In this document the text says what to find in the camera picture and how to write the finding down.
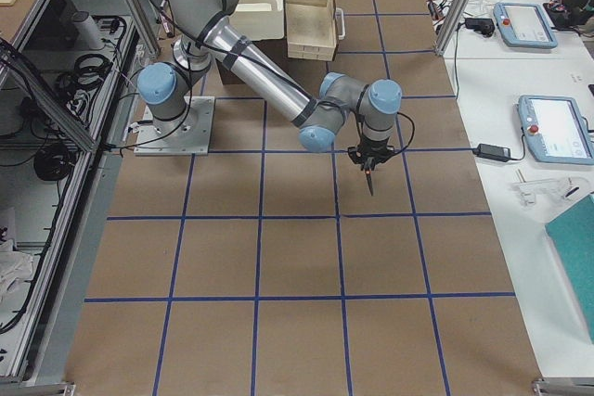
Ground white plastic tray box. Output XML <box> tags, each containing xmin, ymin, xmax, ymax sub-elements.
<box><xmin>230</xmin><ymin>0</ymin><xmax>285</xmax><ymax>41</ymax></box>

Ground teal foam board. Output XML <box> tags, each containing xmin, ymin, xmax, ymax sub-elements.
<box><xmin>546</xmin><ymin>194</ymin><xmax>593</xmax><ymax>332</ymax></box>

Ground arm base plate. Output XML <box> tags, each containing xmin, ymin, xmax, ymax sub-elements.
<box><xmin>134</xmin><ymin>96</ymin><xmax>215</xmax><ymax>156</ymax></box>

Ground black power adapter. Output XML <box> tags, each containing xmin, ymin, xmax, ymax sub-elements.
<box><xmin>472</xmin><ymin>143</ymin><xmax>511</xmax><ymax>162</ymax></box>

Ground white crumpled cloth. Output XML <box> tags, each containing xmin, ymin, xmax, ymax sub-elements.
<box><xmin>0</xmin><ymin>208</ymin><xmax>34</xmax><ymax>304</ymax></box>

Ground near teach pendant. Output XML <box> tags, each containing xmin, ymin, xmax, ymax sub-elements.
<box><xmin>517</xmin><ymin>95</ymin><xmax>593</xmax><ymax>165</ymax></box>

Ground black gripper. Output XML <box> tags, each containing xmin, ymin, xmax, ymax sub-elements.
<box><xmin>347</xmin><ymin>142</ymin><xmax>394</xmax><ymax>167</ymax></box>

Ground grey orange scissors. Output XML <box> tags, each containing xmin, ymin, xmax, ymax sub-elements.
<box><xmin>362</xmin><ymin>159</ymin><xmax>374</xmax><ymax>196</ymax></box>

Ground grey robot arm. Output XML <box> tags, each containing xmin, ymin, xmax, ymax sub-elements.
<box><xmin>137</xmin><ymin>0</ymin><xmax>402</xmax><ymax>171</ymax></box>

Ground white cylinder speaker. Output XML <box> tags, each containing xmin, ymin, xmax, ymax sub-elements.
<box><xmin>71</xmin><ymin>11</ymin><xmax>105</xmax><ymax>50</ymax></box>

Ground teach pendant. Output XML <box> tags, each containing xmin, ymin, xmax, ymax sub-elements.
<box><xmin>493</xmin><ymin>2</ymin><xmax>558</xmax><ymax>49</ymax></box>
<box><xmin>517</xmin><ymin>95</ymin><xmax>593</xmax><ymax>165</ymax></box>

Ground black power brick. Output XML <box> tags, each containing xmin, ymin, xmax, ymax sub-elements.
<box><xmin>464</xmin><ymin>18</ymin><xmax>495</xmax><ymax>37</ymax></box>

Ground far teach pendant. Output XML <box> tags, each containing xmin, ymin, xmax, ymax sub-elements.
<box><xmin>493</xmin><ymin>2</ymin><xmax>558</xmax><ymax>49</ymax></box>

